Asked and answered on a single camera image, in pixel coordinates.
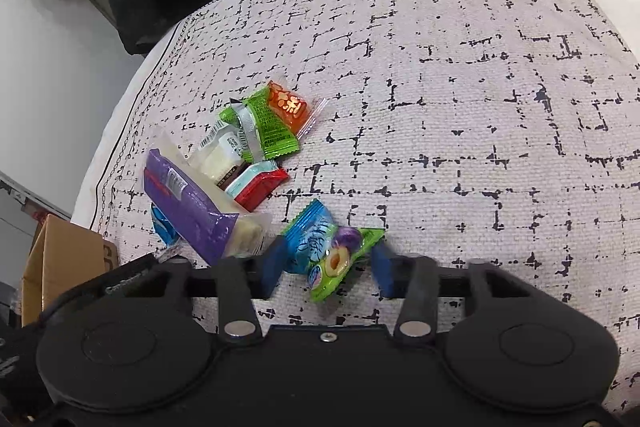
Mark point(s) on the patterned bed blanket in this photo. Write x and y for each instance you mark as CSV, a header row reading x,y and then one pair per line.
x,y
450,107

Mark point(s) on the orange clear snack packet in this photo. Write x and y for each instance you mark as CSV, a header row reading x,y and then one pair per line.
x,y
287,107

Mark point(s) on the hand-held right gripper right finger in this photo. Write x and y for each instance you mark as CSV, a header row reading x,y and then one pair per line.
x,y
382,269

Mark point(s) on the large green snack packet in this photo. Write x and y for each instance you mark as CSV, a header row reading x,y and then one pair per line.
x,y
270,132

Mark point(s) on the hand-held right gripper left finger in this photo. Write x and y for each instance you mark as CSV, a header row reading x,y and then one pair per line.
x,y
275,269

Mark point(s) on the brown cardboard box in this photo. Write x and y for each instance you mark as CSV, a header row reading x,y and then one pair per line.
x,y
65,262

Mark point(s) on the red teal snack packet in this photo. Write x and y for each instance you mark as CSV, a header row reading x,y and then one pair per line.
x,y
260,187

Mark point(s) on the clear white snack packet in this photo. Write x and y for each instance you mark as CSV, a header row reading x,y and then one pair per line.
x,y
220,162

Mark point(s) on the blue green plum candy packet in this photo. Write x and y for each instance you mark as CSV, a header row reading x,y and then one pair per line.
x,y
325,257

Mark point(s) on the purple snack packet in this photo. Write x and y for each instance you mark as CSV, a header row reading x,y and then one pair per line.
x,y
190,207

